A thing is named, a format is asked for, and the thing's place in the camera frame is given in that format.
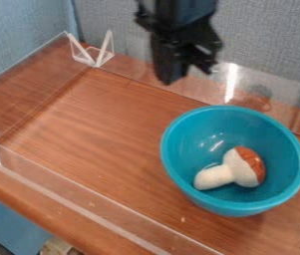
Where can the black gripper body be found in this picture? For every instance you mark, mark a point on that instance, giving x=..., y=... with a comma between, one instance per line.
x=197, y=33

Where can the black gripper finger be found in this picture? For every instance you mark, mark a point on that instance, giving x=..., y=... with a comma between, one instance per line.
x=169, y=67
x=202, y=57

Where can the white brown toy mushroom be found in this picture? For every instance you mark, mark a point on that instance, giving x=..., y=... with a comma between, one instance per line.
x=241, y=168

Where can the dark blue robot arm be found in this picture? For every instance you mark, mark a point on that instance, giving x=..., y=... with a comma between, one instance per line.
x=177, y=13

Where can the blue plastic bowl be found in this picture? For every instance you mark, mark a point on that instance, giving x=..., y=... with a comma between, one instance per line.
x=196, y=141

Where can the clear acrylic back barrier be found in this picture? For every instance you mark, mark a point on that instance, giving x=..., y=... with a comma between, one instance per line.
x=232, y=85

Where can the clear acrylic barrier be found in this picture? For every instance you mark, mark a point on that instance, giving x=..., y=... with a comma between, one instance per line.
x=35, y=80
x=232, y=85
x=149, y=234

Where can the clear acrylic left barrier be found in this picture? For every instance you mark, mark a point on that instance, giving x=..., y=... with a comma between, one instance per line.
x=35, y=80

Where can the clear acrylic front barrier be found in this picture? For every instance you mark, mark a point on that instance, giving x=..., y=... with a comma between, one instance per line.
x=149, y=234

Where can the clear acrylic corner bracket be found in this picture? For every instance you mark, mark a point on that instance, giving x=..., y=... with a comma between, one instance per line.
x=93, y=56

